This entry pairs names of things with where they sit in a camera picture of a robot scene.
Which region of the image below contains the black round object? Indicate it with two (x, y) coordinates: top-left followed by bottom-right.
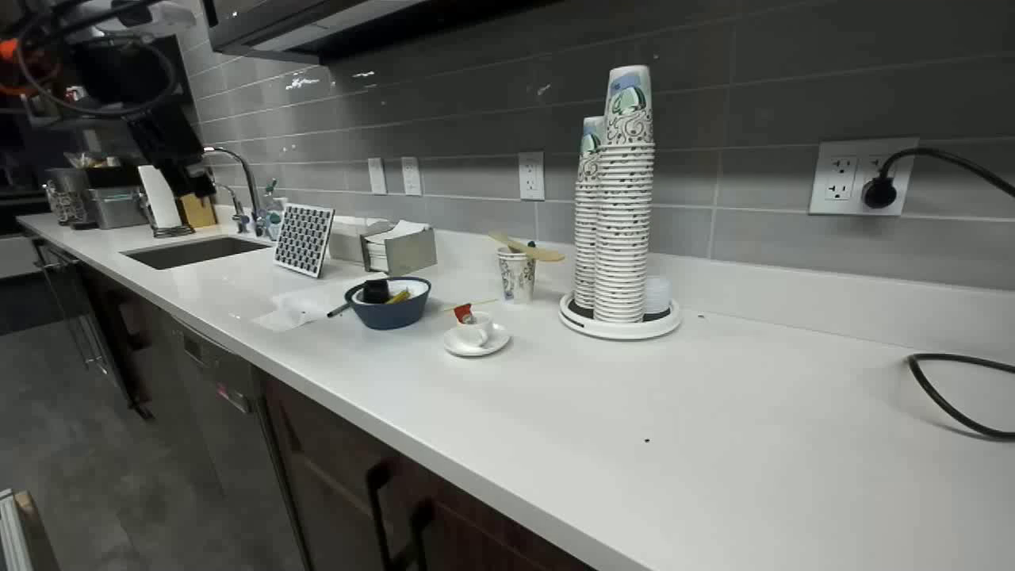
(362, 279), (391, 305)

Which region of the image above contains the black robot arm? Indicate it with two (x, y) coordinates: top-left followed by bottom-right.
(0, 0), (197, 127)

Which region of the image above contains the white teacup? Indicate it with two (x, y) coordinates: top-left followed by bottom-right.
(458, 309), (491, 344)

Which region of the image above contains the blue bowl white inside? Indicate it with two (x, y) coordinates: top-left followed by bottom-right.
(347, 277), (430, 331)

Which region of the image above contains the clear jar with stirrers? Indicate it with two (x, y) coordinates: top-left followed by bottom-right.
(497, 233), (562, 302)

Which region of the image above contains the red foil wrapper in cup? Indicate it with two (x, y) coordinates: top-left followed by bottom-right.
(453, 305), (472, 324)

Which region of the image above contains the white saucer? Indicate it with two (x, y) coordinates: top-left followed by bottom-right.
(443, 320), (512, 358)

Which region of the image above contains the shorter stack of paper cups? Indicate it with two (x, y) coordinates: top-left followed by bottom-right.
(570, 113), (604, 314)

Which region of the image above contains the grey napkin box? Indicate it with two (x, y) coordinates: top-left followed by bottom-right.
(366, 223), (437, 277)

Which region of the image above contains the yellow sauce packet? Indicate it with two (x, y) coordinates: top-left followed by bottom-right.
(388, 287), (411, 305)

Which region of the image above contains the tall stack of paper cups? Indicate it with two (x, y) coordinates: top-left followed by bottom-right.
(593, 63), (656, 324)

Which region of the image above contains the white round cup tray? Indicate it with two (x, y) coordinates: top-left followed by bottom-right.
(558, 277), (681, 341)

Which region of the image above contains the black white patterned board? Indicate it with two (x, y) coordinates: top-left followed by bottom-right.
(274, 203), (333, 279)

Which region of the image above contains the chrome sink faucet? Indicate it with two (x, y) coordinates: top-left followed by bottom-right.
(201, 143), (262, 233)

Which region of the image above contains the steel countertop sink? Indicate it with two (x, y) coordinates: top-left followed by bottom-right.
(124, 237), (267, 269)

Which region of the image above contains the white wall power outlet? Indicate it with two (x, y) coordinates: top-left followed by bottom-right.
(810, 138), (913, 217)

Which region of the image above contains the black plug and cable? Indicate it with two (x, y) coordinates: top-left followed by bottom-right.
(860, 145), (1015, 213)

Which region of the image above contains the black cable on counter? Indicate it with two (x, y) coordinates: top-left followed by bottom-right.
(905, 349), (1015, 444)

